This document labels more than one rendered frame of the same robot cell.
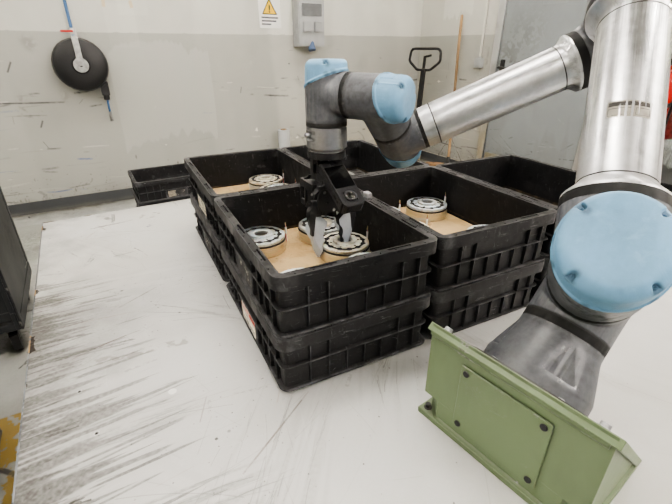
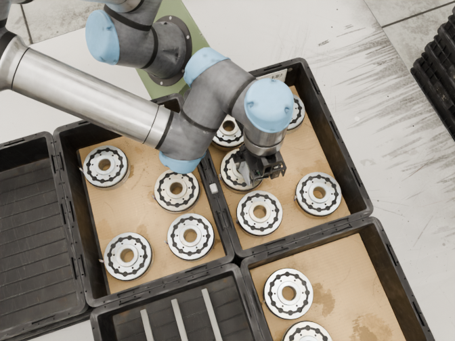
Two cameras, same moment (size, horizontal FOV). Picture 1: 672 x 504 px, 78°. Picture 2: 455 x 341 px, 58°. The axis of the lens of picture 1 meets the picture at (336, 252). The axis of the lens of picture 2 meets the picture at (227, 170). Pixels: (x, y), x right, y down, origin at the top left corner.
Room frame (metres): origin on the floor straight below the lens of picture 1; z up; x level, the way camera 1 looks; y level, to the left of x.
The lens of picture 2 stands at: (1.09, 0.01, 1.75)
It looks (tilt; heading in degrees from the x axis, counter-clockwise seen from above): 71 degrees down; 191
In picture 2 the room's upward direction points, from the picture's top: 2 degrees counter-clockwise
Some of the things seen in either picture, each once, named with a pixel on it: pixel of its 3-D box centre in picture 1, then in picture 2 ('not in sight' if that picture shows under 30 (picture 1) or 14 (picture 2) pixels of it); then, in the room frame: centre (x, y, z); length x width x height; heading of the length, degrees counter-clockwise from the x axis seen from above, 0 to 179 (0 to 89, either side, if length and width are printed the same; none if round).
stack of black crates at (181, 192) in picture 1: (176, 209); not in sight; (2.29, 0.94, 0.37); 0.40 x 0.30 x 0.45; 121
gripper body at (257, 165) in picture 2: (325, 179); (262, 153); (0.79, 0.02, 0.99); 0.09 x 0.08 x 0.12; 28
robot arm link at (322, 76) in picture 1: (327, 93); (266, 112); (0.78, 0.01, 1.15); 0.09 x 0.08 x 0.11; 59
